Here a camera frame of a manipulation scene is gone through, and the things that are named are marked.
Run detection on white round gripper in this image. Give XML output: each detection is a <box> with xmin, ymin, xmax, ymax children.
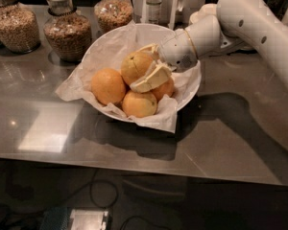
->
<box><xmin>130</xmin><ymin>29</ymin><xmax>198</xmax><ymax>93</ymax></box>

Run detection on orange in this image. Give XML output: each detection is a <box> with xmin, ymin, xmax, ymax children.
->
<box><xmin>120</xmin><ymin>52</ymin><xmax>154</xmax><ymax>85</ymax></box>
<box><xmin>152</xmin><ymin>78</ymin><xmax>175</xmax><ymax>101</ymax></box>
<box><xmin>90</xmin><ymin>68</ymin><xmax>126</xmax><ymax>105</ymax></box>
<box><xmin>122</xmin><ymin>90</ymin><xmax>157</xmax><ymax>118</ymax></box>

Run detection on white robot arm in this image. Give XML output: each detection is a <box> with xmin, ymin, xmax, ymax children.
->
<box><xmin>131</xmin><ymin>0</ymin><xmax>288</xmax><ymax>93</ymax></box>

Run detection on white bowl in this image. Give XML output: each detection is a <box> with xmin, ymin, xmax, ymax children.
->
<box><xmin>82</xmin><ymin>24</ymin><xmax>202</xmax><ymax>127</ymax></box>

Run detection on white stand behind bowl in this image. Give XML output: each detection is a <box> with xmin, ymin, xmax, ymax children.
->
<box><xmin>132</xmin><ymin>0</ymin><xmax>205</xmax><ymax>29</ymax></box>

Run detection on white paper liner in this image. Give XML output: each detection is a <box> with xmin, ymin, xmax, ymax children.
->
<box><xmin>57</xmin><ymin>23</ymin><xmax>202</xmax><ymax>132</ymax></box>

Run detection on small glass bottle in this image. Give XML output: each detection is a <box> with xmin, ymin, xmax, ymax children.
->
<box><xmin>145</xmin><ymin>0</ymin><xmax>162</xmax><ymax>24</ymax></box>

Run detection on right glass cereal jar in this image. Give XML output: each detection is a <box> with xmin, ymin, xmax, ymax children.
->
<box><xmin>94</xmin><ymin>0</ymin><xmax>133</xmax><ymax>33</ymax></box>

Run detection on glass cereal jar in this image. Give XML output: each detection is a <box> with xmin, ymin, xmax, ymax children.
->
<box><xmin>43</xmin><ymin>0</ymin><xmax>92</xmax><ymax>62</ymax></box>
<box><xmin>0</xmin><ymin>0</ymin><xmax>40</xmax><ymax>54</ymax></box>
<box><xmin>94</xmin><ymin>0</ymin><xmax>133</xmax><ymax>33</ymax></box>

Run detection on large stack paper bowls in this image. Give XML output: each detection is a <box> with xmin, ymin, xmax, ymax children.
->
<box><xmin>189</xmin><ymin>4</ymin><xmax>217</xmax><ymax>25</ymax></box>

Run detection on middle glass cereal jar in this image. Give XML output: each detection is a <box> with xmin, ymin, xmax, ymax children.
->
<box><xmin>43</xmin><ymin>0</ymin><xmax>92</xmax><ymax>62</ymax></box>

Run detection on left glass cereal jar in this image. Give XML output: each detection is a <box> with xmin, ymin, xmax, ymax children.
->
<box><xmin>0</xmin><ymin>0</ymin><xmax>40</xmax><ymax>54</ymax></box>

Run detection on grey box on floor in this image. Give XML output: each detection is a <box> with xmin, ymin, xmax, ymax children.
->
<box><xmin>41</xmin><ymin>206</ymin><xmax>112</xmax><ymax>230</ymax></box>

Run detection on black cable on floor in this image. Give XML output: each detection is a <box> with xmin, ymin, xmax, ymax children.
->
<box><xmin>0</xmin><ymin>168</ymin><xmax>171</xmax><ymax>230</ymax></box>

